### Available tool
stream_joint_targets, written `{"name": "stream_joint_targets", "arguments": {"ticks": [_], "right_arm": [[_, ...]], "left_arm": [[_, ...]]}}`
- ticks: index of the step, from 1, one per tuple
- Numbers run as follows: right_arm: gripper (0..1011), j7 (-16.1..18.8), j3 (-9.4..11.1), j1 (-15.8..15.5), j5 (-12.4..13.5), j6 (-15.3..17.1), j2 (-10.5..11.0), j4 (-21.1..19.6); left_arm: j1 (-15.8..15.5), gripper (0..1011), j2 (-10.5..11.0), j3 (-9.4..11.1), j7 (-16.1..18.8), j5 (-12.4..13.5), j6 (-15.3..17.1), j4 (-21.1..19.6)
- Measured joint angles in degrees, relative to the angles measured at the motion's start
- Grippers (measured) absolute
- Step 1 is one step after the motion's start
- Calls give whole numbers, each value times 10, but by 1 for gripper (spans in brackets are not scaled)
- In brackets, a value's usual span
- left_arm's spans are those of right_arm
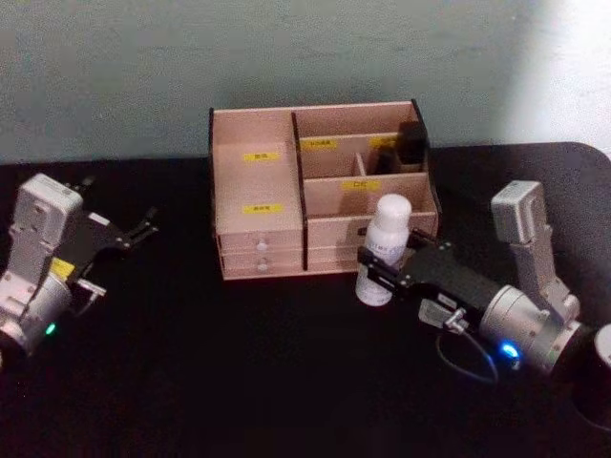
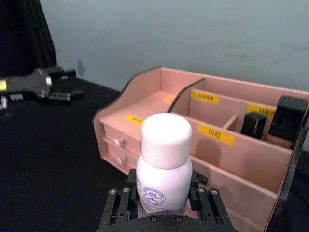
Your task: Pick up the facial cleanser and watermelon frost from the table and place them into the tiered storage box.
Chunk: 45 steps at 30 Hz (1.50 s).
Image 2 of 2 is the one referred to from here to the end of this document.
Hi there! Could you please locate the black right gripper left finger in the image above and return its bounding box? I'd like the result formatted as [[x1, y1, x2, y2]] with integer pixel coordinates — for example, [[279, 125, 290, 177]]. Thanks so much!
[[99, 168, 139, 228]]

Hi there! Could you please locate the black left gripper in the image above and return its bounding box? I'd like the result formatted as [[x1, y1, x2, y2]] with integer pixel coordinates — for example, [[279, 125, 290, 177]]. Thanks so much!
[[6, 66, 84, 102]]

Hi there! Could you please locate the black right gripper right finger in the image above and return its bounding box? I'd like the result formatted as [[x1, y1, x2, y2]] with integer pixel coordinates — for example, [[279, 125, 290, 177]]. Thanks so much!
[[189, 170, 233, 227]]

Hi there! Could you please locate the white plastic bottle with cap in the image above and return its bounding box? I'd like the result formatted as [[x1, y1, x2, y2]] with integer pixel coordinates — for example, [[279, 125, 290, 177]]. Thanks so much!
[[135, 112, 193, 216]]

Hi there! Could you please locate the pink drawer with white knob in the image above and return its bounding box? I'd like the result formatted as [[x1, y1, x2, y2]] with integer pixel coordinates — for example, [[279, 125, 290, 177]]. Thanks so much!
[[101, 122, 142, 156], [101, 139, 140, 175]]

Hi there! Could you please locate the pink wooden desk organizer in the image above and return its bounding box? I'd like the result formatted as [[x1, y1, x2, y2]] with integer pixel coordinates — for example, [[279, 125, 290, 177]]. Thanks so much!
[[93, 66, 309, 232]]

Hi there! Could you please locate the black curtain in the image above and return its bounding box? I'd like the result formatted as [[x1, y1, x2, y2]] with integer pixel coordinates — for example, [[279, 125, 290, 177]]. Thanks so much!
[[0, 0, 58, 77]]

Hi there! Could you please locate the black table cloth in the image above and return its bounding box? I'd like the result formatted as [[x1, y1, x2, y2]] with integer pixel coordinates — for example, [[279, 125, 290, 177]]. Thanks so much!
[[0, 65, 309, 232]]

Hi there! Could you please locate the small black cosmetic tube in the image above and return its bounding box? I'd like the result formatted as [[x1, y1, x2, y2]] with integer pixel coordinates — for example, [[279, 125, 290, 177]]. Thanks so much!
[[240, 112, 267, 141]]

